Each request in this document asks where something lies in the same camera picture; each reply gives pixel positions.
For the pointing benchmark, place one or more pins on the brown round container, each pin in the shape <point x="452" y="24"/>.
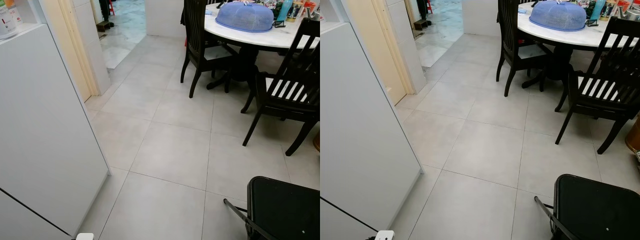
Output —
<point x="634" y="137"/>
<point x="317" y="141"/>

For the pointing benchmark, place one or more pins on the dark wooden dining chair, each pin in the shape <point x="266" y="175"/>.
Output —
<point x="192" y="30"/>
<point x="287" y="110"/>
<point x="507" y="30"/>
<point x="600" y="109"/>

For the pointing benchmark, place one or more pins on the dark low wooden stool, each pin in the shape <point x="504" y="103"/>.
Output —
<point x="105" y="25"/>
<point x="422" y="23"/>

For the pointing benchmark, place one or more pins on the teal bottle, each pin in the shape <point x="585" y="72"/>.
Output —
<point x="597" y="9"/>
<point x="285" y="10"/>

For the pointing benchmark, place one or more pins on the cream door frame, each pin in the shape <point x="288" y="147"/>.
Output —
<point x="377" y="50"/>
<point x="70" y="45"/>

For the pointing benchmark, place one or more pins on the white plastic container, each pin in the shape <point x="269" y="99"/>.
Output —
<point x="7" y="22"/>

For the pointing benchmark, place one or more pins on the blue mesh food cover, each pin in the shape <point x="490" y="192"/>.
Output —
<point x="250" y="17"/>
<point x="557" y="15"/>

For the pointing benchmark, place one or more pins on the black folding chair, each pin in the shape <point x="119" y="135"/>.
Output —
<point x="285" y="210"/>
<point x="595" y="210"/>

